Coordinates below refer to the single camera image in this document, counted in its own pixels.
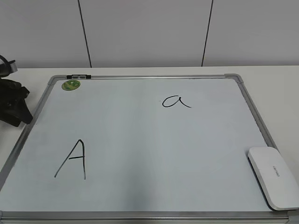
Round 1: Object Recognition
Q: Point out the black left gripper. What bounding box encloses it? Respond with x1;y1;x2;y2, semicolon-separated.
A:
0;78;33;127

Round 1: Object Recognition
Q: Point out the white rectangular board eraser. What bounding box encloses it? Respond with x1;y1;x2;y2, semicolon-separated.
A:
248;147;299;210

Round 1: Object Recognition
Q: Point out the round green magnet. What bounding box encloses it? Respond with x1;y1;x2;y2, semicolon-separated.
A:
61;79;80;91

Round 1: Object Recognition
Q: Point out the black silver board clip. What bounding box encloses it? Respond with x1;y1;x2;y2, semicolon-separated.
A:
66;74;92;79

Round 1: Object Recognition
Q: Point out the white magnetic whiteboard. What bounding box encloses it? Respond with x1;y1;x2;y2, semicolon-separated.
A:
0;74;299;224

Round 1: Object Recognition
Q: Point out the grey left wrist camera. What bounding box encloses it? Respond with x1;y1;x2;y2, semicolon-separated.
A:
0;55;18;78

